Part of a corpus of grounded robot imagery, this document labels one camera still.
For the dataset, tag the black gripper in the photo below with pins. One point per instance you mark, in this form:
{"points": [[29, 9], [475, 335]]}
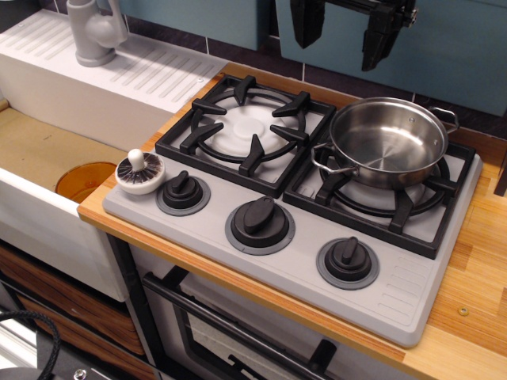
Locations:
{"points": [[386, 18]]}

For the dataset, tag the stainless steel pot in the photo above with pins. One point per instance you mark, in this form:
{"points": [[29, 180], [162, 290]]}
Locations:
{"points": [[385, 142]]}

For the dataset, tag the white toy mushroom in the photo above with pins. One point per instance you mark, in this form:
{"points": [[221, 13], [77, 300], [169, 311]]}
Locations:
{"points": [[140, 173]]}

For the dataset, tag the black middle stove knob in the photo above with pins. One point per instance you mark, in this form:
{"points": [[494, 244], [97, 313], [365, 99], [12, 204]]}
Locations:
{"points": [[260, 227]]}

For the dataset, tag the black stove knob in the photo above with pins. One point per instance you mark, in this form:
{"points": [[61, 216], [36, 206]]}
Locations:
{"points": [[183, 195], [348, 264], [260, 227]]}

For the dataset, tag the black left stove knob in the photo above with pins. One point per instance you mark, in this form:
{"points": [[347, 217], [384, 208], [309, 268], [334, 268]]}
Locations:
{"points": [[183, 195]]}

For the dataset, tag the black right stove knob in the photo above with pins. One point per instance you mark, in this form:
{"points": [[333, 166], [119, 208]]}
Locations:
{"points": [[348, 264]]}

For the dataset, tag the grey toy stove top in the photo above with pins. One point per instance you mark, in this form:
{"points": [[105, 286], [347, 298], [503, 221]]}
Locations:
{"points": [[396, 306]]}

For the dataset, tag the black left burner grate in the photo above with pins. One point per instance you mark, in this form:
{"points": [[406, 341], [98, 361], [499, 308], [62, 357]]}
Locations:
{"points": [[245, 136]]}

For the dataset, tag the black burner grate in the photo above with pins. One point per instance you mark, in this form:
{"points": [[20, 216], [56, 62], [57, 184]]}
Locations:
{"points": [[424, 219], [245, 136]]}

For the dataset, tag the black right burner grate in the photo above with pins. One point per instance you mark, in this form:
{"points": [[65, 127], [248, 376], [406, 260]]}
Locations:
{"points": [[424, 219]]}

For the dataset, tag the grey toy faucet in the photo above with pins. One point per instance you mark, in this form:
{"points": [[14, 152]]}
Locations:
{"points": [[96, 36]]}

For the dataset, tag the white toy sink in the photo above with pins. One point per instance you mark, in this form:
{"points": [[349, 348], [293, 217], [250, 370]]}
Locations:
{"points": [[57, 114]]}

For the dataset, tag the brass countertop screw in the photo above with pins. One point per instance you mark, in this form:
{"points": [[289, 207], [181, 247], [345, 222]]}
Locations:
{"points": [[463, 311]]}

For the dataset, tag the orange sink drain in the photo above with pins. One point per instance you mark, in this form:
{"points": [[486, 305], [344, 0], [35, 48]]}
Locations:
{"points": [[79, 182]]}

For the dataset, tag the oven door with window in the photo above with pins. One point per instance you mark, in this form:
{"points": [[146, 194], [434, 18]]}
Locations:
{"points": [[225, 358]]}

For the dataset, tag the upper wooden drawer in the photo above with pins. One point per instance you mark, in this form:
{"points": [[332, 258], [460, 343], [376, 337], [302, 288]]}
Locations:
{"points": [[97, 311]]}

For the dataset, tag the wooden drawer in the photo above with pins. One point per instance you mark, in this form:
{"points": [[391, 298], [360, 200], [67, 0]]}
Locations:
{"points": [[97, 311], [98, 349]]}

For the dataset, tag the lower wooden drawer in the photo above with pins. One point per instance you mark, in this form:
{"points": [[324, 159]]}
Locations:
{"points": [[98, 349]]}

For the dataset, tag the black oven door handle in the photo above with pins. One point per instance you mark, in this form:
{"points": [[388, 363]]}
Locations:
{"points": [[169, 289]]}

